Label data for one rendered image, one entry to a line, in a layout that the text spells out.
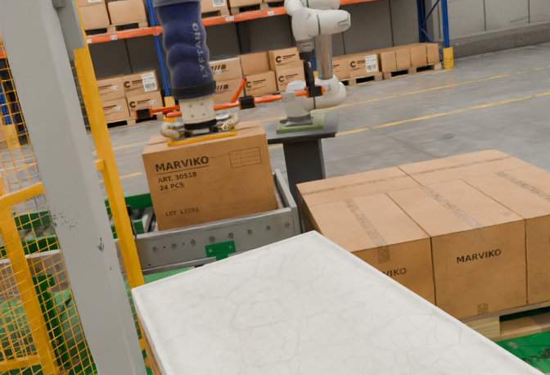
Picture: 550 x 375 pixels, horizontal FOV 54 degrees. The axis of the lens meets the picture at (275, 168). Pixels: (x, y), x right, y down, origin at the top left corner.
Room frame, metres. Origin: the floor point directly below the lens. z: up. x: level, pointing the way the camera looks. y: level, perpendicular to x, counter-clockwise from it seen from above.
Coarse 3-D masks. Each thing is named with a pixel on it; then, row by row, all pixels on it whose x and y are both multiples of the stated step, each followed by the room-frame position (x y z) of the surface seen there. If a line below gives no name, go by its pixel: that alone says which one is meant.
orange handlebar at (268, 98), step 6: (324, 90) 2.76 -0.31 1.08; (264, 96) 2.75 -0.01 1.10; (270, 96) 2.73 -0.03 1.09; (276, 96) 2.74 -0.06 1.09; (228, 102) 2.76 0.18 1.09; (258, 102) 2.72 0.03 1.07; (264, 102) 2.72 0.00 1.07; (156, 108) 2.97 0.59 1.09; (162, 108) 2.96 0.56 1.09; (168, 108) 2.96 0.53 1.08; (174, 108) 2.96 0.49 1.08; (216, 108) 2.70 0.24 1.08; (222, 108) 2.71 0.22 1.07; (168, 114) 2.70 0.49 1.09; (174, 114) 2.69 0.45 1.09; (180, 114) 2.69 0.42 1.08
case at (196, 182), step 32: (256, 128) 2.70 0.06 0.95; (160, 160) 2.51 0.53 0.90; (192, 160) 2.52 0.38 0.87; (224, 160) 2.53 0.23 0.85; (256, 160) 2.54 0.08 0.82; (160, 192) 2.51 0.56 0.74; (192, 192) 2.52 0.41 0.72; (224, 192) 2.53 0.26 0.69; (256, 192) 2.54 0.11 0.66; (160, 224) 2.51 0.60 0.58
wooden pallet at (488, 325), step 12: (504, 312) 2.01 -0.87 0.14; (516, 312) 2.01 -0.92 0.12; (468, 324) 2.00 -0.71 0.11; (480, 324) 2.00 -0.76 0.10; (492, 324) 2.00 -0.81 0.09; (504, 324) 2.09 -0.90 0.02; (516, 324) 2.07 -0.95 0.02; (528, 324) 2.06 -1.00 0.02; (540, 324) 2.05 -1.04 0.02; (492, 336) 2.00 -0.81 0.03; (504, 336) 2.01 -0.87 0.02; (516, 336) 2.01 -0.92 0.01
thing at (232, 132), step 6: (216, 126) 2.64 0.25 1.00; (186, 132) 2.62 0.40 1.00; (210, 132) 2.65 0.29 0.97; (216, 132) 2.63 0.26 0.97; (222, 132) 2.60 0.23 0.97; (228, 132) 2.60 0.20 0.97; (234, 132) 2.60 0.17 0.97; (180, 138) 2.60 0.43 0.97; (186, 138) 2.59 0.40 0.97; (192, 138) 2.58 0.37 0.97; (198, 138) 2.58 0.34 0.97; (204, 138) 2.58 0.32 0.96; (210, 138) 2.58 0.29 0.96; (168, 144) 2.57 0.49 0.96; (174, 144) 2.57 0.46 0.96; (180, 144) 2.57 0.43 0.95
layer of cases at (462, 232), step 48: (336, 192) 2.69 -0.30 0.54; (384, 192) 2.59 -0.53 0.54; (432, 192) 2.47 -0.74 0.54; (480, 192) 2.38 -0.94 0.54; (528, 192) 2.29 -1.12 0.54; (336, 240) 2.09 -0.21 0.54; (384, 240) 2.02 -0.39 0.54; (432, 240) 1.99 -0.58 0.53; (480, 240) 2.00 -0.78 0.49; (528, 240) 2.02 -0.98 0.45; (432, 288) 1.99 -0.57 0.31; (480, 288) 2.00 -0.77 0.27; (528, 288) 2.02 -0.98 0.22
